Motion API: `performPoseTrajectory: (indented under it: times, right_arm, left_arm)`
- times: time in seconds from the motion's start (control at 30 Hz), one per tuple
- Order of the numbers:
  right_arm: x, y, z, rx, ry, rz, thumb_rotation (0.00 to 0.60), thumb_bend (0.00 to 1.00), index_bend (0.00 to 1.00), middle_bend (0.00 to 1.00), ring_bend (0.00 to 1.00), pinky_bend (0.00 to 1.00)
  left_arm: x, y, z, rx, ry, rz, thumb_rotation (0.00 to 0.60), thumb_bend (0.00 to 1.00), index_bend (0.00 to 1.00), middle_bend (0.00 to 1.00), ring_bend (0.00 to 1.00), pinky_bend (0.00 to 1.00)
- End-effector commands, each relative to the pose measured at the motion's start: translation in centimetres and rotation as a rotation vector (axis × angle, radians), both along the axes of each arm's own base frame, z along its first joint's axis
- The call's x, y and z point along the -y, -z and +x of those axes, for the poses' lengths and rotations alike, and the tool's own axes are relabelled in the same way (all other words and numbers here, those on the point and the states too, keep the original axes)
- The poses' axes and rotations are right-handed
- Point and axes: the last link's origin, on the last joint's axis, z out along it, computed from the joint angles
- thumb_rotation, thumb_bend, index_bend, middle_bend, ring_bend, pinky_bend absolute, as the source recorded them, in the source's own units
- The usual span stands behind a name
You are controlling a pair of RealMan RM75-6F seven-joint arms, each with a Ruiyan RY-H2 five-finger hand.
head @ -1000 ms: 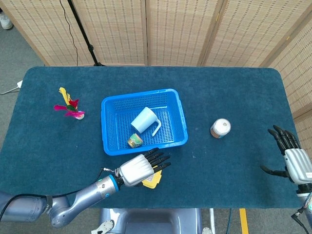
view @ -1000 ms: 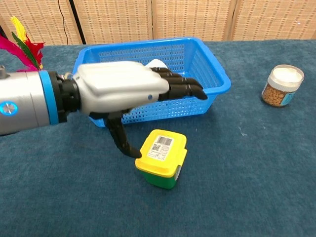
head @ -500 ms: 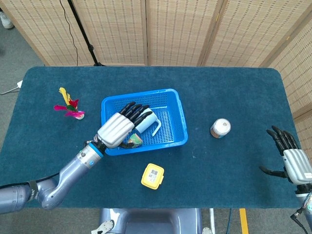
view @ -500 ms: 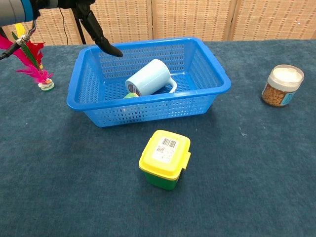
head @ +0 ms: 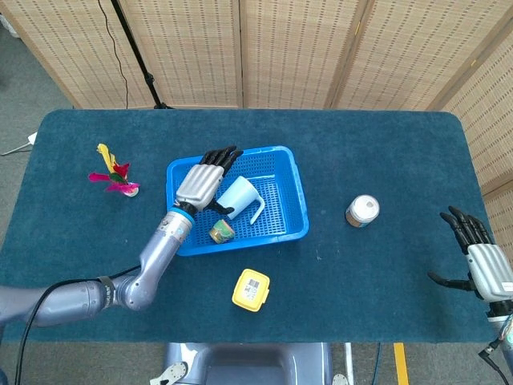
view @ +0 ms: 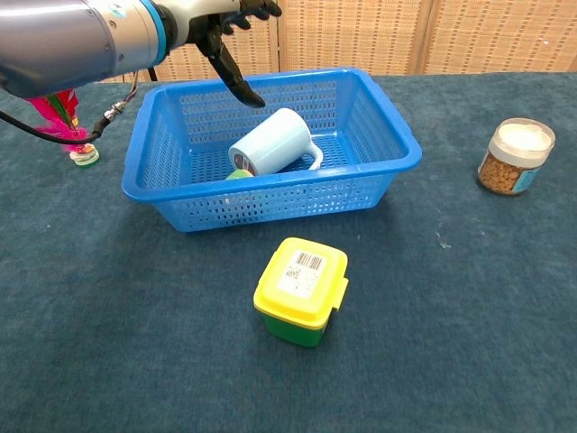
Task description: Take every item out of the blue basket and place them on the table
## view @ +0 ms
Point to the blue perforated plastic basket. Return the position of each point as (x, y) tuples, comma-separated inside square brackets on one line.
[(270, 207)]

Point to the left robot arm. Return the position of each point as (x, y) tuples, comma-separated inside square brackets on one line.
[(67, 40)]

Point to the teal table cloth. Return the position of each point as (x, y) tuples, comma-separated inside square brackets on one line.
[(135, 338)]

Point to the small green ball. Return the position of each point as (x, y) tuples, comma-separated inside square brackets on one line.
[(239, 175)]

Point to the colourful feather shuttlecock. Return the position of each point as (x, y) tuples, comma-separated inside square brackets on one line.
[(83, 155)]

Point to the black tripod stand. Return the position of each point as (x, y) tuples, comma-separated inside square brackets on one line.
[(152, 76)]

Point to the green container with yellow lid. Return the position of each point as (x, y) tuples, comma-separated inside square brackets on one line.
[(297, 293)]

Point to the light blue plastic mug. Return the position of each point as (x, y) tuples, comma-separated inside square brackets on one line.
[(270, 140)]

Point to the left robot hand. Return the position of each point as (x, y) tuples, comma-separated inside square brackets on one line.
[(225, 58)]

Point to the clear jar with white lid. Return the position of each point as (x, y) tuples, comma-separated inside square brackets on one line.
[(514, 171)]

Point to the bamboo folding screen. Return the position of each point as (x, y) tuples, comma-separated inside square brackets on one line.
[(451, 36)]

